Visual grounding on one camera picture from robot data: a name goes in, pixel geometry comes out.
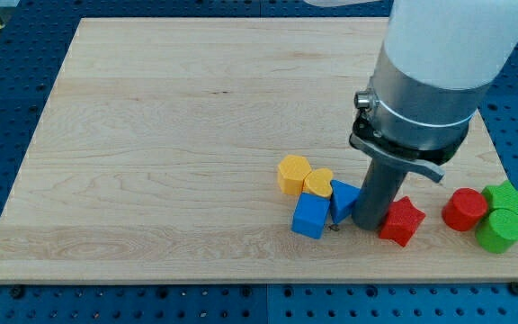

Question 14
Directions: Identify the blue cube block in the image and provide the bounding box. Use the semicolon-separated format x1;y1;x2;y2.
291;193;330;239

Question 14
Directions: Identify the blue triangle block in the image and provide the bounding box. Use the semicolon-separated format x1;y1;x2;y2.
330;180;361;224

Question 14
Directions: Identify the yellow heart block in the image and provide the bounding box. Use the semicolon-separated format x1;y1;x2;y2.
303;167;334;199

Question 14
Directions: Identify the red cylinder block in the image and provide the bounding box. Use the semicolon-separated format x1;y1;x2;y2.
442;188;488;231

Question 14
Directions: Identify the yellow hexagon block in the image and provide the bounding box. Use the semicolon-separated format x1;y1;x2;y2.
277;155;312;195

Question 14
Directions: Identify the light wooden board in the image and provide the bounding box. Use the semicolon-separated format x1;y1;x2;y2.
0;18;518;284

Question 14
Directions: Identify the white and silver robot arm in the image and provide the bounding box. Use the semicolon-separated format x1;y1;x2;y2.
350;0;518;230

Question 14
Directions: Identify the green cylinder block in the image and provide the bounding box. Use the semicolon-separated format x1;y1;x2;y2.
475;209;518;254

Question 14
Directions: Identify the green star block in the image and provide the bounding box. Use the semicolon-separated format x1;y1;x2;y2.
481;180;518;214

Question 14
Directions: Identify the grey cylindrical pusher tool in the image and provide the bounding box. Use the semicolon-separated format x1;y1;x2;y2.
352;159;406;230

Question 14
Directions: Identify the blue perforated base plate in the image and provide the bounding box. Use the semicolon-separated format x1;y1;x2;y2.
0;0;518;323

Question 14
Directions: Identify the red star block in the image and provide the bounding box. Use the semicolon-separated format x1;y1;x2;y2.
379;196;426;248

